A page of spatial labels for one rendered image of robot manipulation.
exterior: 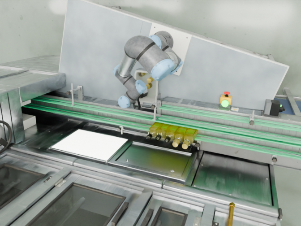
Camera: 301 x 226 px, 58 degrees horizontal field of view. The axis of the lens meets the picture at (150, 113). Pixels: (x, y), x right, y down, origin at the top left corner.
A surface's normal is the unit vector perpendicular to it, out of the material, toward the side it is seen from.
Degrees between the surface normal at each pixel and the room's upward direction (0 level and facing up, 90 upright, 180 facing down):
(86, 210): 90
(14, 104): 90
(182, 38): 0
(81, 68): 0
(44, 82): 90
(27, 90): 90
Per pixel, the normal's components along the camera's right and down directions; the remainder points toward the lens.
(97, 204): 0.04, -0.93
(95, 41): -0.34, 0.32
